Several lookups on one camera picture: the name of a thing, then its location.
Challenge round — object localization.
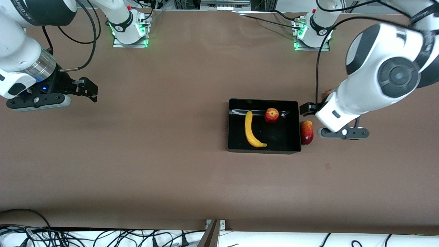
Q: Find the red yellow apple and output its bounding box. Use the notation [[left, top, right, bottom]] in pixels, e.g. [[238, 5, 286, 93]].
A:
[[264, 108, 280, 124]]

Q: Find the yellow banana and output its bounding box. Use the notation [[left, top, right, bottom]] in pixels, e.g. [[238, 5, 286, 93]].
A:
[[245, 110, 268, 148]]

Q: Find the black rectangular box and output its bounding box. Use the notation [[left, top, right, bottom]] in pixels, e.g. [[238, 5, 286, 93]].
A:
[[227, 98, 302, 154]]

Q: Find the red orange mango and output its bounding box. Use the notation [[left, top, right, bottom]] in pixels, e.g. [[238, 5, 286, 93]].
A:
[[300, 120, 314, 145]]

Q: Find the grey device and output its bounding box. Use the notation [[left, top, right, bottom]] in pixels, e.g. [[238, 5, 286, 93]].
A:
[[200, 0, 251, 11]]

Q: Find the dark slanted beam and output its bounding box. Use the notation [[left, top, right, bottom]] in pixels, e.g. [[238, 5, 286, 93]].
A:
[[197, 220, 220, 247]]

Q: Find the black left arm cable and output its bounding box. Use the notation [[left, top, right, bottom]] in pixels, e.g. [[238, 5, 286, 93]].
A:
[[316, 0, 439, 102]]

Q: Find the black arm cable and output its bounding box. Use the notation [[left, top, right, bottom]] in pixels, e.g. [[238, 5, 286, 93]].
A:
[[316, 0, 439, 102], [40, 0, 100, 72]]

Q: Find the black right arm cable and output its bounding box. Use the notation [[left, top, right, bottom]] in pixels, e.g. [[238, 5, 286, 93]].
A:
[[40, 0, 100, 72]]

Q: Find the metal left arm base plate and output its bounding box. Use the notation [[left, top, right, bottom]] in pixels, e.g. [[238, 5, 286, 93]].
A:
[[294, 40, 330, 52]]

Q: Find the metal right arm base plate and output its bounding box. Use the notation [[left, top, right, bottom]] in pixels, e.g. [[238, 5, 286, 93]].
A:
[[112, 34, 149, 48]]

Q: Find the tangled black cable bundle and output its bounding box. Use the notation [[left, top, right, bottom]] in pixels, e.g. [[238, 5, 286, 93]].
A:
[[0, 225, 206, 247]]

